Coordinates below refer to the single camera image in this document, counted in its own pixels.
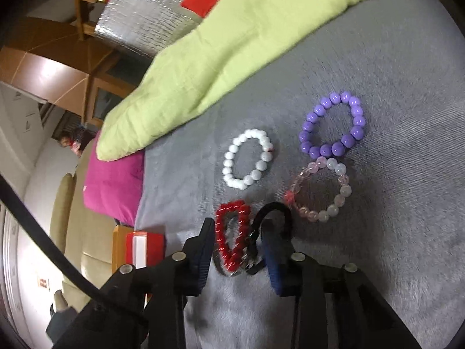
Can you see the red jewelry box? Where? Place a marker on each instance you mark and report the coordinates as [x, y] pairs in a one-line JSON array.
[[152, 240]]

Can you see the beige leather sofa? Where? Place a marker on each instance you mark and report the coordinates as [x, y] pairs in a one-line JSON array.
[[80, 225]]

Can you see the grey blanket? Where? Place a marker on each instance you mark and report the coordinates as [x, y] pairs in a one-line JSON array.
[[381, 116]]

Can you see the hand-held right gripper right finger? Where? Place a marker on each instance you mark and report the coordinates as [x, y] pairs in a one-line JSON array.
[[272, 263]]

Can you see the silver foil mat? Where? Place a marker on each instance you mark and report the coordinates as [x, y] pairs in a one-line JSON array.
[[145, 18]]

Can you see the small wall picture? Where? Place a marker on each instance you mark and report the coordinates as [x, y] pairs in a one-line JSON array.
[[43, 284]]

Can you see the dark maroon bangle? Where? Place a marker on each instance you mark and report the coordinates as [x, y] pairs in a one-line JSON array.
[[274, 207]]

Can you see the wooden cabinet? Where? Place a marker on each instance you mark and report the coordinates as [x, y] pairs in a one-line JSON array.
[[109, 80]]

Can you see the orange box lid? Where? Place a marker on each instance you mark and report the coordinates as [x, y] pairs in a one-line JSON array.
[[118, 247]]

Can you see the magenta pillow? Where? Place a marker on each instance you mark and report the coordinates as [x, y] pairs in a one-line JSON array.
[[112, 185]]

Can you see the lime green blanket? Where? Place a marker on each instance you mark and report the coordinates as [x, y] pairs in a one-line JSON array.
[[218, 61]]

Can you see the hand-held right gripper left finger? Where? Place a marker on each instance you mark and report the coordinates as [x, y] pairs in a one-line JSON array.
[[201, 263]]

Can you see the dark cloth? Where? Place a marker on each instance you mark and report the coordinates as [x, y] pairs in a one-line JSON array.
[[61, 320]]

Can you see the wooden chair frame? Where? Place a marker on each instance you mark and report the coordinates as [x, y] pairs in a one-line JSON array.
[[81, 3]]

